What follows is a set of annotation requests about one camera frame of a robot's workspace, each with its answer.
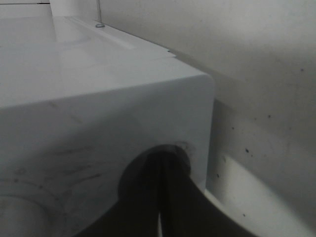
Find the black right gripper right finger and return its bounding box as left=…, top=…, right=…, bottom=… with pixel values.
left=159, top=151, right=253, bottom=237

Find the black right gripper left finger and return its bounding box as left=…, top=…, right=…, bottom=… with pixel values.
left=77, top=145, right=163, bottom=237

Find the white microwave oven body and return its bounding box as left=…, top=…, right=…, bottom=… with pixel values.
left=0, top=16, right=214, bottom=237

